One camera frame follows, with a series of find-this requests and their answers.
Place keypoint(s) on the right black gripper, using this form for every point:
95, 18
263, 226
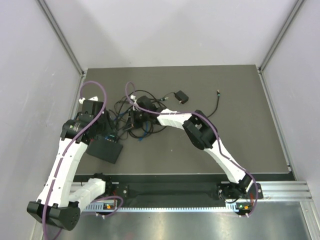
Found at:
134, 123

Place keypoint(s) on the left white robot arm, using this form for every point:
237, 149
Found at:
56, 205

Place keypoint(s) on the dark grey table mat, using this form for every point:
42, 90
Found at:
233, 98

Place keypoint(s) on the black network switch box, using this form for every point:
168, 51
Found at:
105, 150

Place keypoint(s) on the black power adapter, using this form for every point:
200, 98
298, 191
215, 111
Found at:
181, 97

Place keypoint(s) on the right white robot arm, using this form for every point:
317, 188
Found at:
204, 136

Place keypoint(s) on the grey slotted cable duct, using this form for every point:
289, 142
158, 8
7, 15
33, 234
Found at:
99, 207

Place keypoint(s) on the aluminium profile rail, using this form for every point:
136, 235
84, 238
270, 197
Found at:
285, 191

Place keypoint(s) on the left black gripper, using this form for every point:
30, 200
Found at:
109, 129

